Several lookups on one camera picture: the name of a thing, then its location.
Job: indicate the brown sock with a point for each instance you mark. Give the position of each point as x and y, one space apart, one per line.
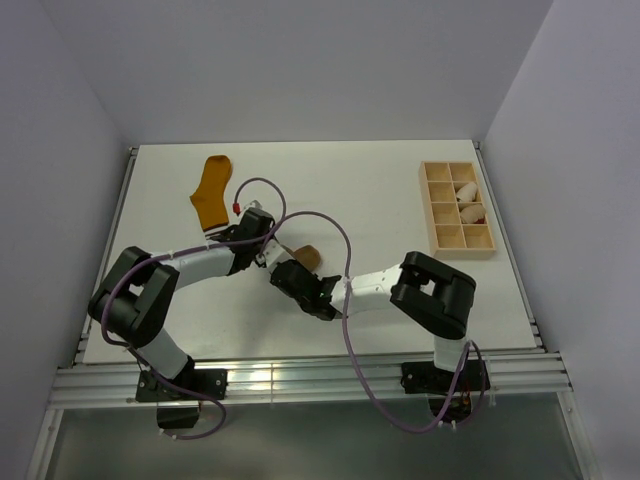
308 256

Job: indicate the mustard striped sock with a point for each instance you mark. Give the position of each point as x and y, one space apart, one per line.
208 199

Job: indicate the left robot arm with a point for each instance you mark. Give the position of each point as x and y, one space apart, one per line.
132 301

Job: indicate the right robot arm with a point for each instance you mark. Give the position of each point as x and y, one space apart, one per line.
433 294

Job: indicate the wooden compartment box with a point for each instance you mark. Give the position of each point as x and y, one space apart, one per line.
448 238

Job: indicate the lower rolled cream sock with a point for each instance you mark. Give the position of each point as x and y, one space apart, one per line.
473 214

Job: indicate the rolled cream sock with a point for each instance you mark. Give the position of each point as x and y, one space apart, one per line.
473 214
467 193

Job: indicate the upper rolled cream sock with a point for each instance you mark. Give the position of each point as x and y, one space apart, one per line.
467 193

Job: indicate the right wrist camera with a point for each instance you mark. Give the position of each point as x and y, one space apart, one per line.
272 254

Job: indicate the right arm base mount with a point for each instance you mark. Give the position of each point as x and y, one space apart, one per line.
424 378

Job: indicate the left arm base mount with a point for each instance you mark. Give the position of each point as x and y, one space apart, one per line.
179 403

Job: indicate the aluminium frame rail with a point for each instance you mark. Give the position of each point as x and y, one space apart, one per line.
313 379

